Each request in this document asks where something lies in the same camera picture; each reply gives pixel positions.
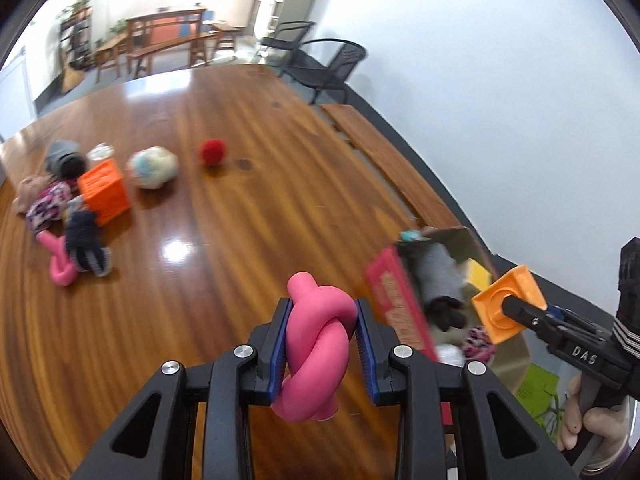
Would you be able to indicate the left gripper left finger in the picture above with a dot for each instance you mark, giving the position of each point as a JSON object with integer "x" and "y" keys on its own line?
{"x": 153, "y": 437}

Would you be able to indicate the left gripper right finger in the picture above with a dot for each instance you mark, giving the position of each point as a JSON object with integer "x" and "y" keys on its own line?
{"x": 495, "y": 437}

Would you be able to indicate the light orange rubber cube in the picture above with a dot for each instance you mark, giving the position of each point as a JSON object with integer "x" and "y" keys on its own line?
{"x": 510, "y": 304}

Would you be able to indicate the pink knotted rubber tube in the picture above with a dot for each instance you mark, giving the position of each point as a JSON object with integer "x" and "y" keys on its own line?
{"x": 317, "y": 340}

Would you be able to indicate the navy grey sock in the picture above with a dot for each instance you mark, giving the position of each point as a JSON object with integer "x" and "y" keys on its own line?
{"x": 84, "y": 244}

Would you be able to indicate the red yarn ball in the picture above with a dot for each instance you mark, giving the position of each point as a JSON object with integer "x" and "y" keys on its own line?
{"x": 212, "y": 152}

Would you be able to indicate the tan knotted cloth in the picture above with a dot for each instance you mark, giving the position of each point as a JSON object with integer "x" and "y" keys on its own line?
{"x": 28, "y": 191}

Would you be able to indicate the gloved right hand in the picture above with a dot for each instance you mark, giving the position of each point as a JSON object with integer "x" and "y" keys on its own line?
{"x": 612, "y": 425}

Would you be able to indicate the yellow foam block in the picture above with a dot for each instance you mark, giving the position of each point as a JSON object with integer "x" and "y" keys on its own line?
{"x": 476, "y": 277}

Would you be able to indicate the red cardboard storage box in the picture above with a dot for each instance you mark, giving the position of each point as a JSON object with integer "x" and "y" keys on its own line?
{"x": 397, "y": 295}

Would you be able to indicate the wooden bench beside table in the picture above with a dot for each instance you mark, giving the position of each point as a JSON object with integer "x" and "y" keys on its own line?
{"x": 423, "y": 202}

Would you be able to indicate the dark orange rubber cube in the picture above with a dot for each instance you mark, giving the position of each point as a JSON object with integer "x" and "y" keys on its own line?
{"x": 104, "y": 192}

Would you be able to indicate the pink leopard sock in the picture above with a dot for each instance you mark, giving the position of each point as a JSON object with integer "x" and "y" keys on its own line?
{"x": 48, "y": 208}

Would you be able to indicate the cream blue knotted cloth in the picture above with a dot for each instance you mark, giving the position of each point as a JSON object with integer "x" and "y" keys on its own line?
{"x": 152, "y": 168}

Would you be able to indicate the white plastic cup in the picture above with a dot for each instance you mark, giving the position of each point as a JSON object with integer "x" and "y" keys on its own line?
{"x": 101, "y": 152}

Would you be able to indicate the grey knit beanie bundle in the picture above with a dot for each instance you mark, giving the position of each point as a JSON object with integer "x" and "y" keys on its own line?
{"x": 64, "y": 160}

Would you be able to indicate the straw broom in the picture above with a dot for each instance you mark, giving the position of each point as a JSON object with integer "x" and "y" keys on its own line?
{"x": 71, "y": 79}

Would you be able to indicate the small wooden side bench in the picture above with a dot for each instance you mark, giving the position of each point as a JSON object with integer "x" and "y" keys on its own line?
{"x": 107, "y": 55}

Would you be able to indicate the background wooden bench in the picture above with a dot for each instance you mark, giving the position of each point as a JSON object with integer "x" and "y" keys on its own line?
{"x": 140, "y": 61}

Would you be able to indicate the near black metal chair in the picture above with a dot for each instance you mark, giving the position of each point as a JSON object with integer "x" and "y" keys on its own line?
{"x": 330, "y": 77}

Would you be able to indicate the black metal chair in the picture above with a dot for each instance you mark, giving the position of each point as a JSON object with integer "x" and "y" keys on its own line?
{"x": 286, "y": 37}
{"x": 330, "y": 77}

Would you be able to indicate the wooden stool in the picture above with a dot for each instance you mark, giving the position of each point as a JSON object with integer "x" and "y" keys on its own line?
{"x": 225, "y": 36}

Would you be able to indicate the background wooden table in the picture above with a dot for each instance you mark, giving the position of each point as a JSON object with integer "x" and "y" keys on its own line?
{"x": 149, "y": 29}

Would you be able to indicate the black plant shelf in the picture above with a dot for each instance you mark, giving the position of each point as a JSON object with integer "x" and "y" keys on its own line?
{"x": 74, "y": 36}

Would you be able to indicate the far black metal chair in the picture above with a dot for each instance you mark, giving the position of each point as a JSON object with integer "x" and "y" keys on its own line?
{"x": 286, "y": 37}

